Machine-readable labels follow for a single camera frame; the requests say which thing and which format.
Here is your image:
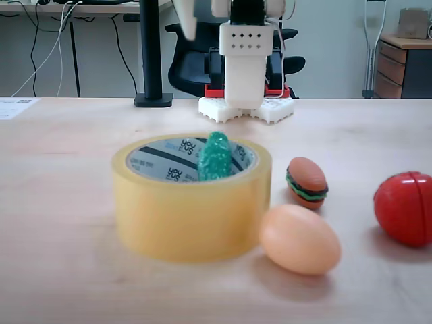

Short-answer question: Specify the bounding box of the black monitor stand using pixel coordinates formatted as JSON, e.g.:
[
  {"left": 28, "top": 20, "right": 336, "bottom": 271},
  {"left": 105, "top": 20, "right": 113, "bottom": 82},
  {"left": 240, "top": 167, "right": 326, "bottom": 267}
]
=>
[{"left": 134, "top": 0, "right": 175, "bottom": 108}]

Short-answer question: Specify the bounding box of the black office chair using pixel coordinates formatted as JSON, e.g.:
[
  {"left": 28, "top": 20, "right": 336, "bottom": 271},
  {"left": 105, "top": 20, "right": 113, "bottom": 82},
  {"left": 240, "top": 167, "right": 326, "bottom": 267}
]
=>
[{"left": 164, "top": 20, "right": 306, "bottom": 99}]

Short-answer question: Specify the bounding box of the grey background desk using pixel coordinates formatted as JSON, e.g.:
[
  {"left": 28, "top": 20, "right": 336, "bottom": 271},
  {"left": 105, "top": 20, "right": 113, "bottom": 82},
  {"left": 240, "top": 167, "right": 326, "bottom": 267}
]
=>
[{"left": 0, "top": 0, "right": 180, "bottom": 98}]

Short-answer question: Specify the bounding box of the grey crutch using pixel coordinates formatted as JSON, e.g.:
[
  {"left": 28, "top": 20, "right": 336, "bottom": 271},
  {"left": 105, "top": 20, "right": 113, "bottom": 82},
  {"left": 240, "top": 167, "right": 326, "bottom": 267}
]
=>
[{"left": 362, "top": 0, "right": 388, "bottom": 99}]

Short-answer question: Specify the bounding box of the white printed paper sheet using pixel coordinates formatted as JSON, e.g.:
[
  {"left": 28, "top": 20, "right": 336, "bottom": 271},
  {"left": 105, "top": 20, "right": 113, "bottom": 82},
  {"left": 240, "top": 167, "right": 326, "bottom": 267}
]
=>
[{"left": 0, "top": 97, "right": 41, "bottom": 121}]

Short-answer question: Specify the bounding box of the toy hamburger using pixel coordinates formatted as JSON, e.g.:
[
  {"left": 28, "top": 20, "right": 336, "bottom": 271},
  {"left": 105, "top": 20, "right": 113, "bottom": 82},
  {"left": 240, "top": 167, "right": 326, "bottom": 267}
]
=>
[{"left": 286, "top": 156, "right": 329, "bottom": 211}]

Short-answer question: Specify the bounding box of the yellow packing tape roll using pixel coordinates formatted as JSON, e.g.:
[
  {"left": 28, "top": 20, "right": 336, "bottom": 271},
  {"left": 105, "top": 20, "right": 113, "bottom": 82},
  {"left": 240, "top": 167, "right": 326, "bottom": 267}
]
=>
[{"left": 111, "top": 132, "right": 273, "bottom": 264}]

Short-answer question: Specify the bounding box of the wooden drawer cabinet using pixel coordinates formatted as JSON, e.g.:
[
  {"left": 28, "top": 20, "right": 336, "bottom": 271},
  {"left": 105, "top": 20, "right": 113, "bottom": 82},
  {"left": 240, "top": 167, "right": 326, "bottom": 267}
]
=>
[{"left": 373, "top": 33, "right": 432, "bottom": 99}]

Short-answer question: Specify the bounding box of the brown cardboard box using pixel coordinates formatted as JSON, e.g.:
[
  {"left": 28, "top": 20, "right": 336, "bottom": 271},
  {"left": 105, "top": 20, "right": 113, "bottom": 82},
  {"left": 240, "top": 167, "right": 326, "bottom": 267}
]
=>
[{"left": 396, "top": 8, "right": 432, "bottom": 40}]

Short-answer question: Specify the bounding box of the beige toy egg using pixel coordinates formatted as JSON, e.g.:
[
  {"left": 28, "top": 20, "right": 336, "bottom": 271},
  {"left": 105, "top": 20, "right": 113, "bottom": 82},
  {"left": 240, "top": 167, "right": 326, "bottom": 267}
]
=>
[{"left": 259, "top": 204, "right": 342, "bottom": 276}]

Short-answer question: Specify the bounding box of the red toy tomato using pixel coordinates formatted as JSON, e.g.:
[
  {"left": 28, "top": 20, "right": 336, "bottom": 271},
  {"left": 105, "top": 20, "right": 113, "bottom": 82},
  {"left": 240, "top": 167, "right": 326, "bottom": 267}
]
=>
[{"left": 373, "top": 171, "right": 432, "bottom": 249}]

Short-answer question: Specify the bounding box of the black hanging cable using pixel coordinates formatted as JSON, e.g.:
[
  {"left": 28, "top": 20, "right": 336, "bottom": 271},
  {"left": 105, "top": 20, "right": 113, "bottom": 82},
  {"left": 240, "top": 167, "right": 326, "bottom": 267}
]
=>
[
  {"left": 109, "top": 15, "right": 140, "bottom": 96},
  {"left": 28, "top": 0, "right": 47, "bottom": 98}
]

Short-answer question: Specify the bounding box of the white hanging cable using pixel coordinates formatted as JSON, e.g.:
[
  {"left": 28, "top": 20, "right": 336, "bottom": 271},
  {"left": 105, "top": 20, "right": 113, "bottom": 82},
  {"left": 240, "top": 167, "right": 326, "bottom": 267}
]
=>
[{"left": 9, "top": 0, "right": 84, "bottom": 98}]

